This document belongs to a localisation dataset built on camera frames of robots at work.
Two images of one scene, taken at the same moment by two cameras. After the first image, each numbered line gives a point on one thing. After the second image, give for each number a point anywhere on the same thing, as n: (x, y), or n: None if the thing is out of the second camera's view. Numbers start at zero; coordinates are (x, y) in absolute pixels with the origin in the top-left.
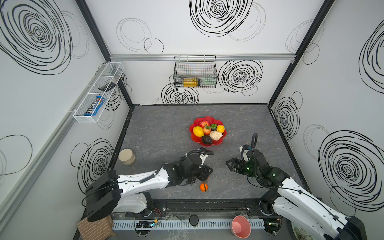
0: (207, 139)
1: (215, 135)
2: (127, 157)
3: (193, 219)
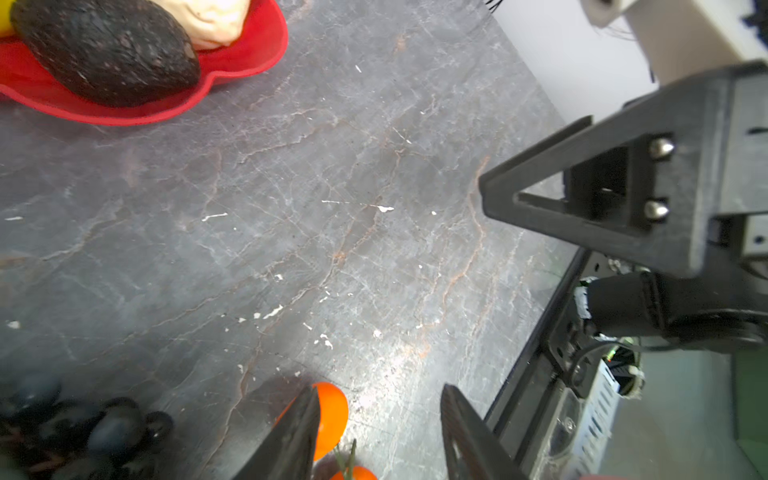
0: (118, 53)
1: (211, 24)
2: None
3: None
